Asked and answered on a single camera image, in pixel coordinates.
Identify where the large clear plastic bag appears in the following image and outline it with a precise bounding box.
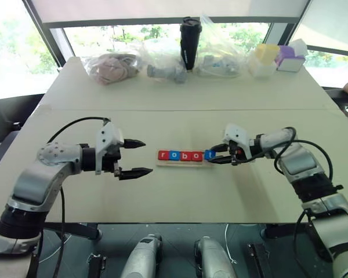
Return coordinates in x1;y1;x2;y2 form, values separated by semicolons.
195;13;251;79

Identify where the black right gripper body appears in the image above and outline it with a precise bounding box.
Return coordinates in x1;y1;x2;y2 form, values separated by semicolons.
228;141;248;167

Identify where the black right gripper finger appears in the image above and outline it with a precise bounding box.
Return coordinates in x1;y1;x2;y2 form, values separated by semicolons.
209;142;230;153
211;155;234;165

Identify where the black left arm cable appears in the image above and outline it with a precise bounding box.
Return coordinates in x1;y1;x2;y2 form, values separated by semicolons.
31;116;112;278

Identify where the silver rounded robot leg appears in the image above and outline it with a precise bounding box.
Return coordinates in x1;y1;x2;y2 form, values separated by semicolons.
120;232;164;278
194;236;238;278

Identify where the plastic bag with pink items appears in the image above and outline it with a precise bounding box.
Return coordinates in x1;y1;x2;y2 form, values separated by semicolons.
84;51;140;87

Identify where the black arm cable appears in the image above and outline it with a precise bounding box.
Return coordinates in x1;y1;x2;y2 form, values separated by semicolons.
31;116;112;278
259;126;335;255

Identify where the thin white floor cable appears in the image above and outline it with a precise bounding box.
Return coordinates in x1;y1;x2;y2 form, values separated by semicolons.
224;223;238;265

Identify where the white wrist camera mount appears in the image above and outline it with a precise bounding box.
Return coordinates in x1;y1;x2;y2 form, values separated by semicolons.
223;123;252;160
94;122;125;176

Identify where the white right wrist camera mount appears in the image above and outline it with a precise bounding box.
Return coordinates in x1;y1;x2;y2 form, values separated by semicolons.
223;123;252;160

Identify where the wooden letter tray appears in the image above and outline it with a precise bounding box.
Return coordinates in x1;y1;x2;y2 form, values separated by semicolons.
155;157;216;169

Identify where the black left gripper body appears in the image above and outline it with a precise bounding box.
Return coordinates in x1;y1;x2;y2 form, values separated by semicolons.
102;144;125;178

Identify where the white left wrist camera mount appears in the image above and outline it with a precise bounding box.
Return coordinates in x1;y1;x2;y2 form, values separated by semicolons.
94;122;125;176

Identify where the black table leg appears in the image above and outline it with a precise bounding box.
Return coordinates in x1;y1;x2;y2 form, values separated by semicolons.
260;223;309;240
42;222;103;240

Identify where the white roller blind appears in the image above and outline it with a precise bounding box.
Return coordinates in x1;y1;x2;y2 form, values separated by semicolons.
30;0;311;23

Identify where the purple tissue box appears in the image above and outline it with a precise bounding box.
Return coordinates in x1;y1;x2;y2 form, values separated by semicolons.
274;38;309;72

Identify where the black travel tumbler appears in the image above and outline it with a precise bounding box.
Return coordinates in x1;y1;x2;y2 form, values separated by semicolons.
179;16;204;71

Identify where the black floor bracket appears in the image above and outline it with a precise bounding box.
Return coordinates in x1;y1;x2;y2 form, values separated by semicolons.
88;253;108;278
246;243;273;278

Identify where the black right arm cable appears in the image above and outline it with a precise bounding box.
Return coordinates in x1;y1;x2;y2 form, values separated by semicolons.
259;126;335;255

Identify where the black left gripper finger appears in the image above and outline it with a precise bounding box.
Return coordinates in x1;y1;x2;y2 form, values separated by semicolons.
123;138;147;150
118;166;154;181

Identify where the yellow cup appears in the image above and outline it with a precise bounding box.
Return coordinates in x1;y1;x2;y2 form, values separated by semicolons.
255;43;281;66

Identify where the black side desk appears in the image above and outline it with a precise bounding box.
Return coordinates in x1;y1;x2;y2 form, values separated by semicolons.
324;87;348;104

